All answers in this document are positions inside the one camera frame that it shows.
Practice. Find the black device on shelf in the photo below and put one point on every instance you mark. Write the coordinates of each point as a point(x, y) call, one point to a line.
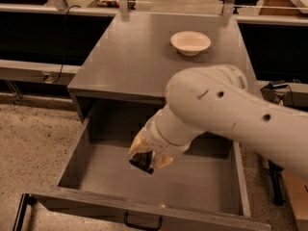
point(287, 94)

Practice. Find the grey metal rail shelf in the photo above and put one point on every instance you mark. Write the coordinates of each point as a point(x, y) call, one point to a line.
point(58, 74)

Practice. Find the dark rxbar chocolate bar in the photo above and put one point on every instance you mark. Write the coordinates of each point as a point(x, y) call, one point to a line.
point(143, 161)

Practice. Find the black drawer handle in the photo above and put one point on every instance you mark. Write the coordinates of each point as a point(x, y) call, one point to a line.
point(142, 223)

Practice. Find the grey cabinet counter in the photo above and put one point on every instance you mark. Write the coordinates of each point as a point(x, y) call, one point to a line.
point(134, 58)

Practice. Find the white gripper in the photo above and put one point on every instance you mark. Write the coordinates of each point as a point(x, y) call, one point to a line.
point(156, 141)

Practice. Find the cardboard box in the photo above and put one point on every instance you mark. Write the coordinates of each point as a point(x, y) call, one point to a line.
point(297, 191)

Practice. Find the grey open top drawer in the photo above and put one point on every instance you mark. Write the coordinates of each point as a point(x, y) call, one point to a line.
point(202, 190)

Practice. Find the white bowl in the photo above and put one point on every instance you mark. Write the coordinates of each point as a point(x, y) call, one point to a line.
point(190, 43)

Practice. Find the black metal stand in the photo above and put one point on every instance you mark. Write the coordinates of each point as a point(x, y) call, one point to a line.
point(274, 172)

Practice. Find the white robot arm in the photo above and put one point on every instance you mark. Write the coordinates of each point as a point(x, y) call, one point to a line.
point(215, 99)

